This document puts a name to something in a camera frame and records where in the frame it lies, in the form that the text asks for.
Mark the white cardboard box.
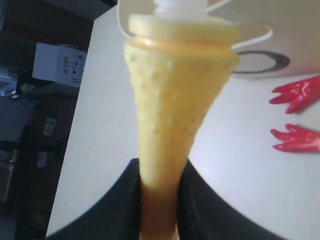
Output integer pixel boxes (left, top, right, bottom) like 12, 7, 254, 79
32, 42, 87, 88

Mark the yellow rubber chicken rear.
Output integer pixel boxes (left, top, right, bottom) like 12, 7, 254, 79
269, 75, 320, 154

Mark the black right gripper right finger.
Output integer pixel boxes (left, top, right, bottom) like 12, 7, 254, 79
177, 161, 282, 240

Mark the cream bin marked O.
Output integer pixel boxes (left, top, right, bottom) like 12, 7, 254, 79
117, 0, 320, 79

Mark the chicken head with white tube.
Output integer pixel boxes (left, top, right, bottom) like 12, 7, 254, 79
124, 0, 240, 240

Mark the dark shelf with boxes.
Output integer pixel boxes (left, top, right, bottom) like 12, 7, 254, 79
0, 0, 118, 240

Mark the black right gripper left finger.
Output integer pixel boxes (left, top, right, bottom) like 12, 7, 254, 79
46, 158, 141, 240

